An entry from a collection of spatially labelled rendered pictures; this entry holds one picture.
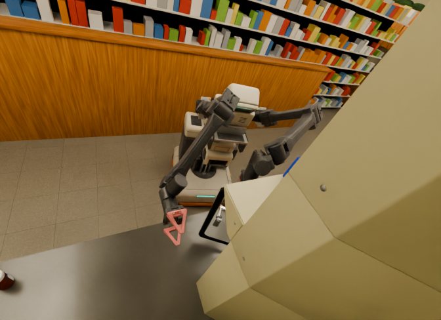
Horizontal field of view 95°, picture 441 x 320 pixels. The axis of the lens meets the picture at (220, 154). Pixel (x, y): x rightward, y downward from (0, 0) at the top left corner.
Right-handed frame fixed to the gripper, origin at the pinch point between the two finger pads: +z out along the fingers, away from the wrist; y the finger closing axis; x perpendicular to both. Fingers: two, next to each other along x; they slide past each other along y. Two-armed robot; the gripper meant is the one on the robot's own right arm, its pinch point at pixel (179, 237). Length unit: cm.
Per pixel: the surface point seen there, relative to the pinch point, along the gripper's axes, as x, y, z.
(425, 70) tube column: 7, 68, 17
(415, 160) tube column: 7, 62, 22
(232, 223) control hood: 7.5, 24.8, 9.5
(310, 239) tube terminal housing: 7, 45, 22
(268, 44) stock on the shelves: 197, 5, -232
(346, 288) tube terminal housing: 13, 39, 30
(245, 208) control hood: 10.1, 29.4, 8.5
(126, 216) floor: -11, -120, -76
